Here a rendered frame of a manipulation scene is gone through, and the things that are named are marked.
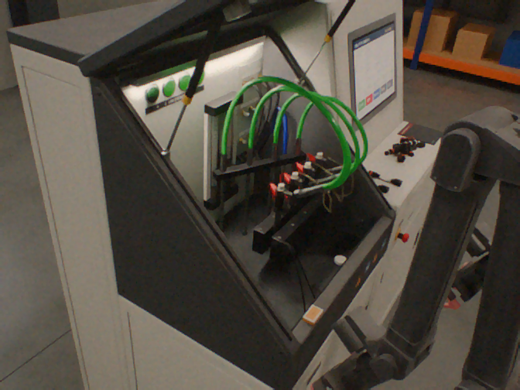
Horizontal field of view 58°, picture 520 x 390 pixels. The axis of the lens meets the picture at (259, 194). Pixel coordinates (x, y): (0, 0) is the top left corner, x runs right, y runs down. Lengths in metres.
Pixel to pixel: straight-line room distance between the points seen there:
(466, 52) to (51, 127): 5.70
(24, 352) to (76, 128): 1.45
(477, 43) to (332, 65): 4.99
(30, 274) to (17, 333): 0.41
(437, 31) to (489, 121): 5.97
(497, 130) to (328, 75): 1.03
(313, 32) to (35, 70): 0.80
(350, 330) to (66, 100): 0.82
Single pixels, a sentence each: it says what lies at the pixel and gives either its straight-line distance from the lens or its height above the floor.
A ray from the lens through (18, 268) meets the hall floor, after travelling 2.91.
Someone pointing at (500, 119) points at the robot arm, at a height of 1.62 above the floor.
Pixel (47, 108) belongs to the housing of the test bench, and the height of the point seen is 1.33.
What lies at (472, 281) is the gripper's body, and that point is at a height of 1.10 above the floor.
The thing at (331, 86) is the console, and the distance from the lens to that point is 1.56.
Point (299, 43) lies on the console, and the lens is 1.58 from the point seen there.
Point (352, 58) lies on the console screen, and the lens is 1.68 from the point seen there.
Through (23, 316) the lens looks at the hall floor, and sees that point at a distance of 2.63.
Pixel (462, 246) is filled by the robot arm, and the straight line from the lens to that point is 0.66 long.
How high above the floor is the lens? 1.82
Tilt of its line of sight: 33 degrees down
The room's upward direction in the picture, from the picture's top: 5 degrees clockwise
